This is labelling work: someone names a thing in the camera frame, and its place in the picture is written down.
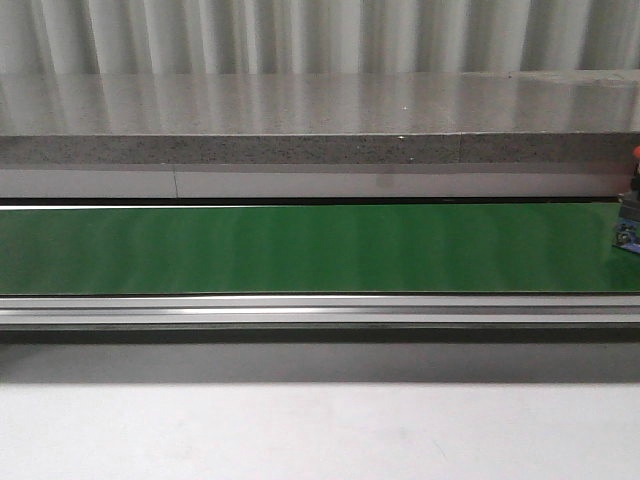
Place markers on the aluminium conveyor front rail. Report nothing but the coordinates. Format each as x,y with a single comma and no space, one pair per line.
317,311

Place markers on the grey speckled stone counter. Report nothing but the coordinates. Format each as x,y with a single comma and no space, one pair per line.
333,119

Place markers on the green conveyor belt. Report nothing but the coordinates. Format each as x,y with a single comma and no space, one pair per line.
442,248

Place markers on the white corrugated curtain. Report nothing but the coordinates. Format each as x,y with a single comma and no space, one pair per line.
230,37

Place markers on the white conveyor back rail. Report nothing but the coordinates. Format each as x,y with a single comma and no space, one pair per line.
592,179

